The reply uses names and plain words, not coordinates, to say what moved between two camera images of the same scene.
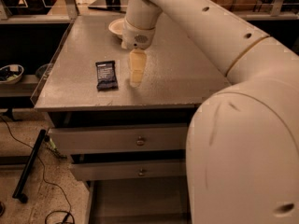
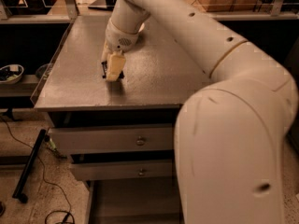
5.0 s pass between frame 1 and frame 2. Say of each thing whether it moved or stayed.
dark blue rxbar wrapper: moved
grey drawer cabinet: stayed
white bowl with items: stayed
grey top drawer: stayed
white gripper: moved
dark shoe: stayed
